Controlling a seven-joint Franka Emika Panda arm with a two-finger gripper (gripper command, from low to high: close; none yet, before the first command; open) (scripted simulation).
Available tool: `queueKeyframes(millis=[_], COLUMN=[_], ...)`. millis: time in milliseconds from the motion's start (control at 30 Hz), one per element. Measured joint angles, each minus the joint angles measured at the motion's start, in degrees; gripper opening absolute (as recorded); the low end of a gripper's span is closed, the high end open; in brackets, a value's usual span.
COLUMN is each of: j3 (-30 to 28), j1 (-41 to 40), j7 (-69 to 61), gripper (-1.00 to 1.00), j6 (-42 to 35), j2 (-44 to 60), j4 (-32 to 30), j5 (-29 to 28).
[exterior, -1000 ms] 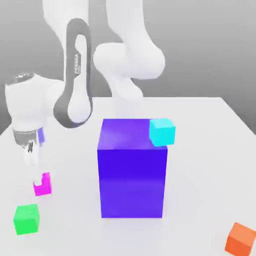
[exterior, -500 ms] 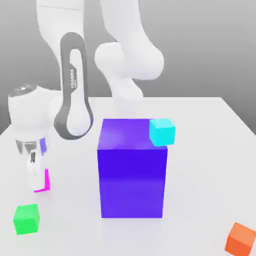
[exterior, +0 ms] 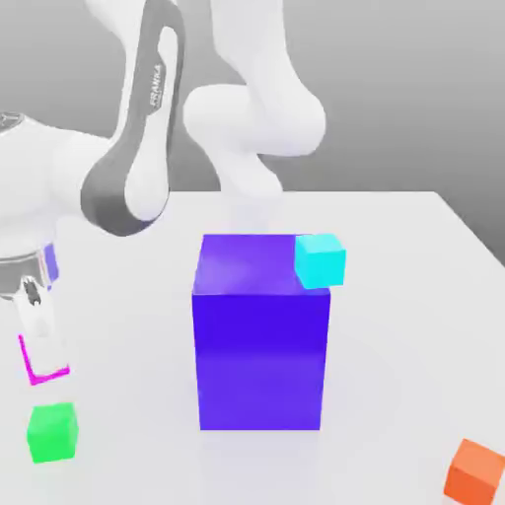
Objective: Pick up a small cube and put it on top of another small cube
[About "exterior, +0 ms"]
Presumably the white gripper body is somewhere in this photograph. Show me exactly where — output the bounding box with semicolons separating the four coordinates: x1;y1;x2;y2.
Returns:
11;286;69;374

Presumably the small magenta cube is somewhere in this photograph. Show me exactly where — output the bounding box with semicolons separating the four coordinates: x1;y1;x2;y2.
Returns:
18;333;71;387

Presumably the small green cube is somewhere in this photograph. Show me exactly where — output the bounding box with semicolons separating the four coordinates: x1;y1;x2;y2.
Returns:
26;401;80;465

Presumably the small cyan cube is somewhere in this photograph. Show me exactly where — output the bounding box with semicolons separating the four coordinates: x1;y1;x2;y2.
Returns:
294;233;347;290

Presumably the small orange cube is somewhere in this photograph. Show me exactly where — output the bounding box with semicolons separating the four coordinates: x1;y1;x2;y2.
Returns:
443;437;505;505

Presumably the large blue box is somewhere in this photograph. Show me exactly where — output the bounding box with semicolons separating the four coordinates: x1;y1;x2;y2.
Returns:
191;233;331;432

